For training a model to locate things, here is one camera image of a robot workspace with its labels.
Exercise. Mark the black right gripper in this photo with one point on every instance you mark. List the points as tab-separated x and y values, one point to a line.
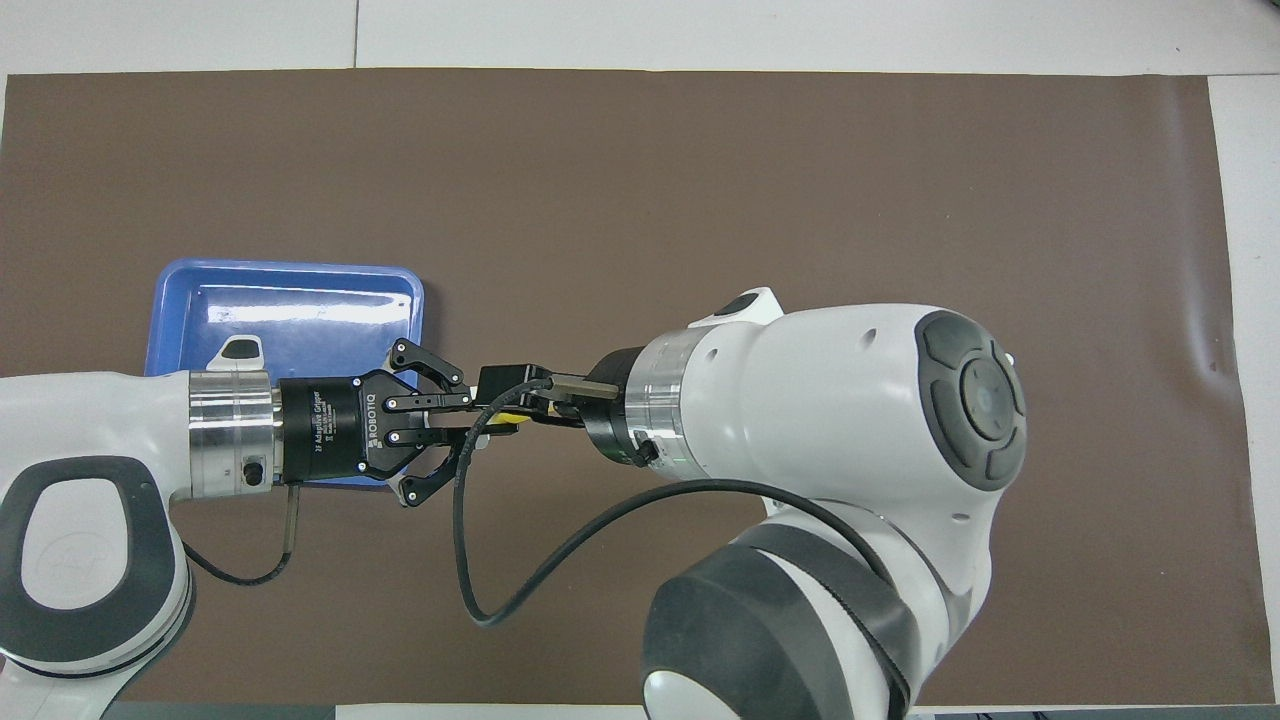
610	420

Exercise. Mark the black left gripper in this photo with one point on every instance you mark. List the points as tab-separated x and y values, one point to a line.
330	430

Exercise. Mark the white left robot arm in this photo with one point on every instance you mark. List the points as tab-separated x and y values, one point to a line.
90	420

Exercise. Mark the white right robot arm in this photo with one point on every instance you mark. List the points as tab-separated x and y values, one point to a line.
830	420

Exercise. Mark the blue plastic tray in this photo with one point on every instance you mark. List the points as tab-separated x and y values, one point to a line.
300	300

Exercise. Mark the brown table mat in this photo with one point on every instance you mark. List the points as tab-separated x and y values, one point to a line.
640	200

